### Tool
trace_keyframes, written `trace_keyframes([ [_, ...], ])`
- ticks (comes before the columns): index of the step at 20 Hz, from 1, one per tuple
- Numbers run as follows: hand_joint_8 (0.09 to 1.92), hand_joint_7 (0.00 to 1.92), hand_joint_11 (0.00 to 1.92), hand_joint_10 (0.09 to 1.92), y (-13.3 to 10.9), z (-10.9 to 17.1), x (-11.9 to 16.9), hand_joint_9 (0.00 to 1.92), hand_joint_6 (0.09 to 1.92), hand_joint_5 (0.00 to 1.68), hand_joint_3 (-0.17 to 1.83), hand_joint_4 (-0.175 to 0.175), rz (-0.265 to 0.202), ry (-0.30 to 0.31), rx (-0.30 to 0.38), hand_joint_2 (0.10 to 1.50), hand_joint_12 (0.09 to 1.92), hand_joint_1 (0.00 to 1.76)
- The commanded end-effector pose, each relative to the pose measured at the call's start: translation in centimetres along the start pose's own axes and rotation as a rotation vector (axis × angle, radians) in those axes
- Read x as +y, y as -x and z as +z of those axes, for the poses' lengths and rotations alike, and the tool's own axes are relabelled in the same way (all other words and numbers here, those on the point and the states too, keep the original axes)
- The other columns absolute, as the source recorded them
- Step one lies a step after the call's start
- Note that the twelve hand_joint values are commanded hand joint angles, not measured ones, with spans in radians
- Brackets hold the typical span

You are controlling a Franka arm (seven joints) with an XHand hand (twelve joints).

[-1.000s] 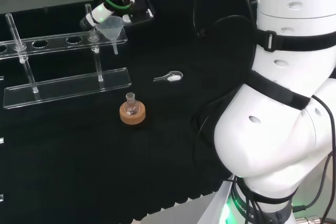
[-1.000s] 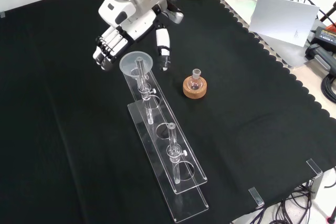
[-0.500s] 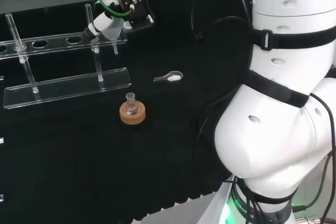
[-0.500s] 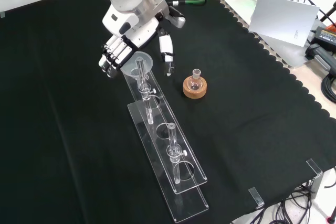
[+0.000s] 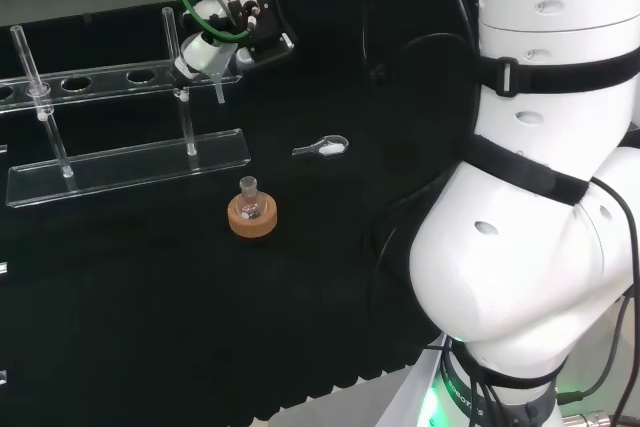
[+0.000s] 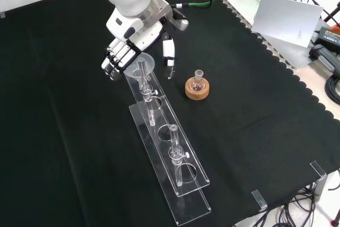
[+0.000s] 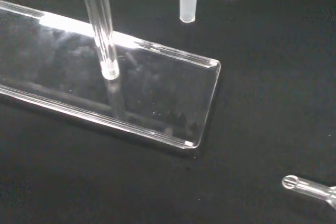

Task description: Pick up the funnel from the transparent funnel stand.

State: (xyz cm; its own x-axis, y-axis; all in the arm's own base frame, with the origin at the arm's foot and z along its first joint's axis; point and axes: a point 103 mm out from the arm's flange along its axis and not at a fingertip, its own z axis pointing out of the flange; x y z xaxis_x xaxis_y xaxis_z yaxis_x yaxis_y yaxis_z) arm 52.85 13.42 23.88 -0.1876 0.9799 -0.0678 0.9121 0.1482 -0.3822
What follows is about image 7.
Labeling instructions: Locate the black bench cloth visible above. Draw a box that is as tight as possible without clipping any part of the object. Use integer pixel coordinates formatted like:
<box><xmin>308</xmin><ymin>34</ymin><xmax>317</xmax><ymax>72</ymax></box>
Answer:
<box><xmin>0</xmin><ymin>0</ymin><xmax>336</xmax><ymax>224</ymax></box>

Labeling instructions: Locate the clear acrylic funnel stand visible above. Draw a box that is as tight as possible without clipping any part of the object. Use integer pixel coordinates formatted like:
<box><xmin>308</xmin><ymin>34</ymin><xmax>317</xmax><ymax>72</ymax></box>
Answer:
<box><xmin>0</xmin><ymin>0</ymin><xmax>272</xmax><ymax>152</ymax></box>

